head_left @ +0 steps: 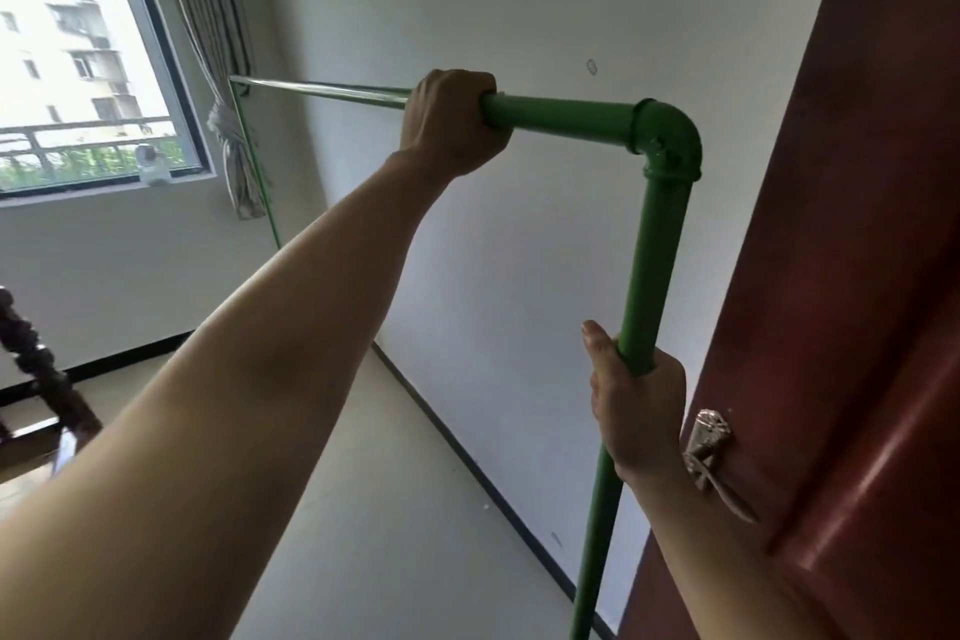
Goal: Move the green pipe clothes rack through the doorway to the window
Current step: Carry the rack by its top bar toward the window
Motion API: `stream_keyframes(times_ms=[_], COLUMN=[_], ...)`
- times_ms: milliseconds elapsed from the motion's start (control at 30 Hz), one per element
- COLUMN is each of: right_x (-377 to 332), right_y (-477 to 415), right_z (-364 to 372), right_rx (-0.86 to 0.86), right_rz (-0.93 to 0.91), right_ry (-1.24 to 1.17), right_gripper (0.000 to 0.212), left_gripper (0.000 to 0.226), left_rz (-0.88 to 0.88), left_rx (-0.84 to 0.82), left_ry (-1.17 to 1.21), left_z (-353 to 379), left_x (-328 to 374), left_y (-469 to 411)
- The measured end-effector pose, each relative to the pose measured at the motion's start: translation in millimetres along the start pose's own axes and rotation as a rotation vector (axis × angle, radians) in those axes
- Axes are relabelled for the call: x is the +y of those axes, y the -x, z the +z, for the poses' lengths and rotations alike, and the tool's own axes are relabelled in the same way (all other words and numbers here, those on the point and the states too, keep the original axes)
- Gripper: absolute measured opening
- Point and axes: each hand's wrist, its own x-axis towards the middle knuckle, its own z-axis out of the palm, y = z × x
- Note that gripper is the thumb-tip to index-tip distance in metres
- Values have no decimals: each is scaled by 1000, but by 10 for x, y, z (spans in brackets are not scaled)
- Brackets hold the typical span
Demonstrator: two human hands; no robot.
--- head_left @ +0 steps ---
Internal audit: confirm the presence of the person's left hand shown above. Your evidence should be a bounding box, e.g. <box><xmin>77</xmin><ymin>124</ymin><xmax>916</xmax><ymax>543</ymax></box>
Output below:
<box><xmin>399</xmin><ymin>68</ymin><xmax>515</xmax><ymax>181</ymax></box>

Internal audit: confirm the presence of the person's right hand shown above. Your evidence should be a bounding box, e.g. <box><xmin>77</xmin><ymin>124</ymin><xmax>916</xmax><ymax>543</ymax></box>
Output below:
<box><xmin>581</xmin><ymin>320</ymin><xmax>688</xmax><ymax>486</ymax></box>

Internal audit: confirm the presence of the green metal clothes rack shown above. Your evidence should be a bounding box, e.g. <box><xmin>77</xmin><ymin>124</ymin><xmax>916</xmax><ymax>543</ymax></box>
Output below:
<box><xmin>228</xmin><ymin>74</ymin><xmax>704</xmax><ymax>640</ymax></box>

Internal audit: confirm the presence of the person's right forearm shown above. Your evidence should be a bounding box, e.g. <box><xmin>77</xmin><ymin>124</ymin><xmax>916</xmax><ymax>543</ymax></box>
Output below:
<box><xmin>626</xmin><ymin>459</ymin><xmax>841</xmax><ymax>640</ymax></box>

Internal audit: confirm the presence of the person's left forearm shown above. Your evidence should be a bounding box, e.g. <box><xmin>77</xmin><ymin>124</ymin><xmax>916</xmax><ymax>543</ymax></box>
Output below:
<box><xmin>0</xmin><ymin>149</ymin><xmax>456</xmax><ymax>640</ymax></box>

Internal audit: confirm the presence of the dark red wooden door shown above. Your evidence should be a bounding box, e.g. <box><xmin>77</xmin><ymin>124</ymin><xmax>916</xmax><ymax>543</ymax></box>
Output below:
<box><xmin>616</xmin><ymin>0</ymin><xmax>960</xmax><ymax>640</ymax></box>

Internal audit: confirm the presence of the striped beige curtain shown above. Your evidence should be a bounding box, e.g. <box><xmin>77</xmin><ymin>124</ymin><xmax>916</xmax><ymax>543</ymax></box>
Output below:
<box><xmin>146</xmin><ymin>0</ymin><xmax>270</xmax><ymax>221</ymax></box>

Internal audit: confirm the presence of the metal balcony railing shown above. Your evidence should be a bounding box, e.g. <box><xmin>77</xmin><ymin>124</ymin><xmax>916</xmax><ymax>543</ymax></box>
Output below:
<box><xmin>0</xmin><ymin>114</ymin><xmax>185</xmax><ymax>177</ymax></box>

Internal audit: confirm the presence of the dark wooden stair railing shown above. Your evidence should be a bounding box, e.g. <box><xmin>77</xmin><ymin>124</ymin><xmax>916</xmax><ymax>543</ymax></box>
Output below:
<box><xmin>0</xmin><ymin>284</ymin><xmax>104</xmax><ymax>483</ymax></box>

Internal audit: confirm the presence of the silver door handle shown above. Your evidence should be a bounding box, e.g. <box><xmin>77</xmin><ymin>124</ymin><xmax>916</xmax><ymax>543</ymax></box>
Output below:
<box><xmin>681</xmin><ymin>408</ymin><xmax>760</xmax><ymax>524</ymax></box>

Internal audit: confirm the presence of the white security camera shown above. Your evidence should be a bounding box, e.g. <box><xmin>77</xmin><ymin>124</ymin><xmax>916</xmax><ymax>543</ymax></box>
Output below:
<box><xmin>135</xmin><ymin>143</ymin><xmax>174</xmax><ymax>188</ymax></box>

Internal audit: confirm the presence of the window with dark frame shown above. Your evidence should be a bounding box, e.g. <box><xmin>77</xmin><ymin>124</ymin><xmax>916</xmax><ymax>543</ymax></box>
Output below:
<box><xmin>0</xmin><ymin>0</ymin><xmax>219</xmax><ymax>202</ymax></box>

